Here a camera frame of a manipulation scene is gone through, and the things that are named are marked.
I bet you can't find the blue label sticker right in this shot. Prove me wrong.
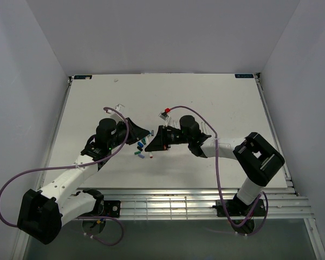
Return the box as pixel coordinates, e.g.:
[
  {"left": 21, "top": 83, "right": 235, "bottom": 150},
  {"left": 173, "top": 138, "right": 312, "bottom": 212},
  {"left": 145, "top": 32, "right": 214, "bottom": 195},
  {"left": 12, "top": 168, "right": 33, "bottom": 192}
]
[{"left": 235, "top": 74, "right": 254, "bottom": 79}]

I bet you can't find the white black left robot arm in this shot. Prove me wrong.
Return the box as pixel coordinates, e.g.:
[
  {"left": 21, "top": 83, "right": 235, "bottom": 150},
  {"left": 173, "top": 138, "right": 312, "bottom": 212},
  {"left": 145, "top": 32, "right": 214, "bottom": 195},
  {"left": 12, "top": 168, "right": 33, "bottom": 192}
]
[{"left": 17, "top": 118, "right": 150, "bottom": 244}]

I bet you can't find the blue label sticker left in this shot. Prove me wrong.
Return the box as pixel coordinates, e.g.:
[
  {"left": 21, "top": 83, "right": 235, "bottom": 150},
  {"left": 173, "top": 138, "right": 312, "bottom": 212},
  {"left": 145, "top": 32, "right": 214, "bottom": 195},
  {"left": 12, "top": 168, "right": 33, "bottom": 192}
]
[{"left": 73, "top": 75, "right": 93, "bottom": 80}]

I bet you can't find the right aluminium side rail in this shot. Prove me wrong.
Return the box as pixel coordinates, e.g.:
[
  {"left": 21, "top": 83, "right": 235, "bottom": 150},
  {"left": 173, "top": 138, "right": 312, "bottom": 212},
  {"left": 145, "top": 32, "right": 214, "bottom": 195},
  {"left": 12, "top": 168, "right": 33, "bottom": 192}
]
[{"left": 253, "top": 73, "right": 296, "bottom": 194}]

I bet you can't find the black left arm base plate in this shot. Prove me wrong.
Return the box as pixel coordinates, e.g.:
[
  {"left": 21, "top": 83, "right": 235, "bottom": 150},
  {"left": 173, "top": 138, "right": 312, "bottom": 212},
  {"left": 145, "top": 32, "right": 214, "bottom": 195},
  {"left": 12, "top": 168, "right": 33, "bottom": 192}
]
[{"left": 99, "top": 200, "right": 121, "bottom": 218}]

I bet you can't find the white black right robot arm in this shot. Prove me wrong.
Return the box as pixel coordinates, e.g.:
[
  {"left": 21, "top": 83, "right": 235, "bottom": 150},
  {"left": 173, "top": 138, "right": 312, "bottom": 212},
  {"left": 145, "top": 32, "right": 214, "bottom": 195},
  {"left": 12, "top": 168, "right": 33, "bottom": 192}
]
[{"left": 145, "top": 115, "right": 285, "bottom": 215}]

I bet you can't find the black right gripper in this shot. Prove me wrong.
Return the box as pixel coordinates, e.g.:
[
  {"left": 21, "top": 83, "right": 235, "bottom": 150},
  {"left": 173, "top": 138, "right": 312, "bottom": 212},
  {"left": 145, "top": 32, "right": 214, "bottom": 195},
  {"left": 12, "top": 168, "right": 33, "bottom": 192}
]
[{"left": 145, "top": 125, "right": 191, "bottom": 151}]

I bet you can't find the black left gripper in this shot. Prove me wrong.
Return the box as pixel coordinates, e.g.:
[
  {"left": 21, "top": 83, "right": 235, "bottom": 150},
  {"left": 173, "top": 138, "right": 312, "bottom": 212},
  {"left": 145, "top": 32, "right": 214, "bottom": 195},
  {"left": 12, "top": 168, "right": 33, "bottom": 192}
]
[{"left": 108, "top": 117, "right": 149, "bottom": 150}]

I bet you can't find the aluminium frame rail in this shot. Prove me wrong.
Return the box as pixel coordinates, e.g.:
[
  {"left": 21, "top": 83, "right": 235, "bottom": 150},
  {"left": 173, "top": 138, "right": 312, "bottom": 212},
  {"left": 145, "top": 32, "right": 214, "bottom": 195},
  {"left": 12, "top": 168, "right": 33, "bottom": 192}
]
[{"left": 18, "top": 188, "right": 315, "bottom": 222}]

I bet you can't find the black capped white marker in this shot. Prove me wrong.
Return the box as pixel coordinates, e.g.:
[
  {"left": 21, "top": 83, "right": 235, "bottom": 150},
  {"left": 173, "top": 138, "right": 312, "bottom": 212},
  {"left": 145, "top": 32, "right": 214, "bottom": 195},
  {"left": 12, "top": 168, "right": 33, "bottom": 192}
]
[{"left": 201, "top": 122, "right": 207, "bottom": 134}]

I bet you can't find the blue label sticker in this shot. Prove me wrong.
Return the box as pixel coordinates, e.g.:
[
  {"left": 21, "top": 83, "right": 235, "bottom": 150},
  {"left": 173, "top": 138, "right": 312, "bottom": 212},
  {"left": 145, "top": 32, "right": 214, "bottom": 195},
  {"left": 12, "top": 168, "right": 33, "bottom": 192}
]
[
  {"left": 235, "top": 74, "right": 254, "bottom": 79},
  {"left": 73, "top": 75, "right": 93, "bottom": 80}
]

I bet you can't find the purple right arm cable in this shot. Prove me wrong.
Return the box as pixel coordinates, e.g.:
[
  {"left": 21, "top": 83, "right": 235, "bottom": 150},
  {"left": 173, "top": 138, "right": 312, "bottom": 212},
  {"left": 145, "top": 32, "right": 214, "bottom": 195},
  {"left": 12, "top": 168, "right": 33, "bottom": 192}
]
[{"left": 165, "top": 105, "right": 269, "bottom": 237}]

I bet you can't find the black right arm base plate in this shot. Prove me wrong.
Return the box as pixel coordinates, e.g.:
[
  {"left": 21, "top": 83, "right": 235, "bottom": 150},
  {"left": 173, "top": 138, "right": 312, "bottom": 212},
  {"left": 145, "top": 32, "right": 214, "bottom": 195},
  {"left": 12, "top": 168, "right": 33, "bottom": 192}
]
[{"left": 212, "top": 199, "right": 266, "bottom": 217}]

